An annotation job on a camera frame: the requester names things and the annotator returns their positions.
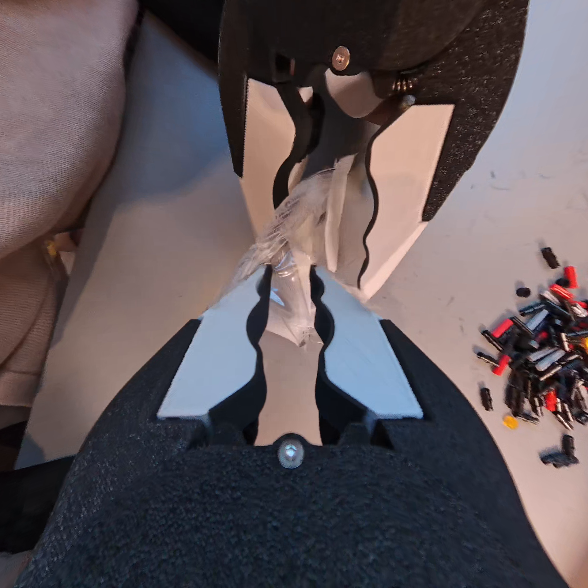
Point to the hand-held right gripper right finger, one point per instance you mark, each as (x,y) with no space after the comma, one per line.
(372,367)

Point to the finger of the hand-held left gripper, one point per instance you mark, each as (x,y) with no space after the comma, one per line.
(404,184)
(262,138)

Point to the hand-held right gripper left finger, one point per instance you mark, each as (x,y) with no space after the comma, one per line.
(207,367)

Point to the clear plastic bag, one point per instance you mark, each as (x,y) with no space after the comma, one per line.
(294,220)

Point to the pile of mixed small plastic parts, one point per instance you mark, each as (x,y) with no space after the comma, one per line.
(537,349)

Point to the grey desk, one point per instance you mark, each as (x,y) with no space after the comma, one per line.
(165,257)

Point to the person's beige printed sweatshirt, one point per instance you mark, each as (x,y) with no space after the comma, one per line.
(55,138)

